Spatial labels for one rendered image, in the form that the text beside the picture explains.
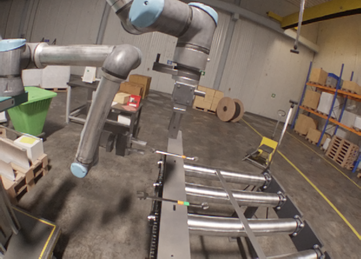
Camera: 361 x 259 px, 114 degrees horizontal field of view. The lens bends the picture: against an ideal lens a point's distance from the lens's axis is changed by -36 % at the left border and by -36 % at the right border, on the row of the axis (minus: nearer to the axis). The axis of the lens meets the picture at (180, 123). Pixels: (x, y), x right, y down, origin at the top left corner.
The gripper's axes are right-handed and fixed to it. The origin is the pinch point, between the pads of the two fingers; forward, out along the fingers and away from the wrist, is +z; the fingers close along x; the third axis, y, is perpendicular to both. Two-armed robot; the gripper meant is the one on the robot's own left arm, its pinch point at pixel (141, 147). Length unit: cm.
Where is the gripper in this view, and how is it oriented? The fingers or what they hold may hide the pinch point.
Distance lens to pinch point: 95.5
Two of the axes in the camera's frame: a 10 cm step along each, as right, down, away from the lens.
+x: -2.4, 9.3, 2.9
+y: -0.2, -3.1, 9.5
